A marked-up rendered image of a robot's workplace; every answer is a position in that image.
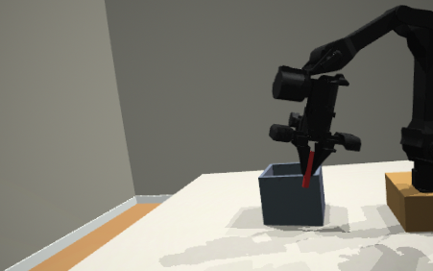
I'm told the dark red peg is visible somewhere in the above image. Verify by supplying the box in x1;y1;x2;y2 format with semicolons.
302;151;315;187

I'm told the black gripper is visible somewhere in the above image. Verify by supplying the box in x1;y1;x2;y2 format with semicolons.
269;103;361;176

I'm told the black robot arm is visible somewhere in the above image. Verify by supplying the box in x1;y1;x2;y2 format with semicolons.
273;5;433;193

